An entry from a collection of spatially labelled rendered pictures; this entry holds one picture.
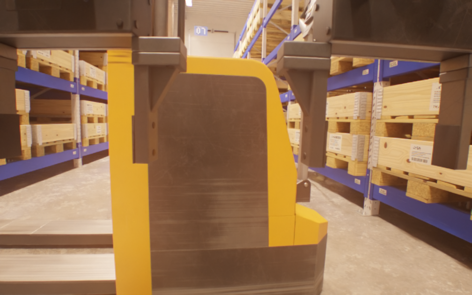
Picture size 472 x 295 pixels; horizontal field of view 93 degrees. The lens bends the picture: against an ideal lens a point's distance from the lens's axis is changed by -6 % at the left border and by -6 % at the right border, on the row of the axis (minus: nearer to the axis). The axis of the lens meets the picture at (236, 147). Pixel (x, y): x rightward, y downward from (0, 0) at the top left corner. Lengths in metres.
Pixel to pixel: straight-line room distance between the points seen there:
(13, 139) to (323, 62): 0.28
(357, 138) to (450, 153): 1.86
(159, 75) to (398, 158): 1.66
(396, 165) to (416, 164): 0.15
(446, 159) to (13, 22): 0.38
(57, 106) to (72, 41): 4.00
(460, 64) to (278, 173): 0.61
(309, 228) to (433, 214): 0.98
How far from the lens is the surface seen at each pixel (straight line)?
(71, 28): 0.23
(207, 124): 0.75
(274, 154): 0.79
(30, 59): 3.22
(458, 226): 1.66
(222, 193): 0.78
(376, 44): 0.23
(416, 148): 1.68
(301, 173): 1.25
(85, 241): 1.53
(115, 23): 0.22
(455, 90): 0.29
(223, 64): 0.77
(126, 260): 0.97
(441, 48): 0.26
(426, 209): 1.76
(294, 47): 0.21
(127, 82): 0.84
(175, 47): 0.21
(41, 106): 4.37
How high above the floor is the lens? 0.69
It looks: 6 degrees down
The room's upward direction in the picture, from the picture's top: 1 degrees clockwise
